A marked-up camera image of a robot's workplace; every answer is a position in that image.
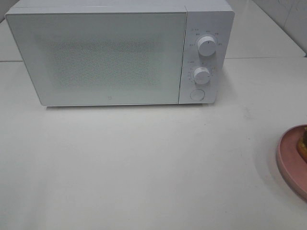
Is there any lower white dial knob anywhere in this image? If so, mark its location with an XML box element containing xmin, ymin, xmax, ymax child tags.
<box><xmin>193</xmin><ymin>67</ymin><xmax>211</xmax><ymax>85</ymax></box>

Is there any white microwave door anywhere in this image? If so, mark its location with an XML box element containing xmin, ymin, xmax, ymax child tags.
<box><xmin>7</xmin><ymin>12</ymin><xmax>186</xmax><ymax>106</ymax></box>

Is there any white dial knob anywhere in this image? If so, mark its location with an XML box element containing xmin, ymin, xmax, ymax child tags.
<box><xmin>193</xmin><ymin>67</ymin><xmax>211</xmax><ymax>85</ymax></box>
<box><xmin>196</xmin><ymin>34</ymin><xmax>217</xmax><ymax>57</ymax></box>

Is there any upper white dial knob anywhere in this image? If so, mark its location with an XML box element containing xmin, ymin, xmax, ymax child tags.
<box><xmin>196</xmin><ymin>34</ymin><xmax>217</xmax><ymax>57</ymax></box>

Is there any pink round plate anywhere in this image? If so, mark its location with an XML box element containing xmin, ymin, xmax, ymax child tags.
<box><xmin>276</xmin><ymin>125</ymin><xmax>307</xmax><ymax>200</ymax></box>

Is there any white microwave oven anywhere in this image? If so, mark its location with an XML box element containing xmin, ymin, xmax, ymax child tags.
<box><xmin>5</xmin><ymin>0</ymin><xmax>235</xmax><ymax>105</ymax></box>

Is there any burger with lettuce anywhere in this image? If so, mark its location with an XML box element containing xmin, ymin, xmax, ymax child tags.
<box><xmin>296</xmin><ymin>127</ymin><xmax>307</xmax><ymax>163</ymax></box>

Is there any round white door button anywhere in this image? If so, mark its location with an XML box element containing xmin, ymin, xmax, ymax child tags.
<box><xmin>190</xmin><ymin>89</ymin><xmax>205</xmax><ymax>101</ymax></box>

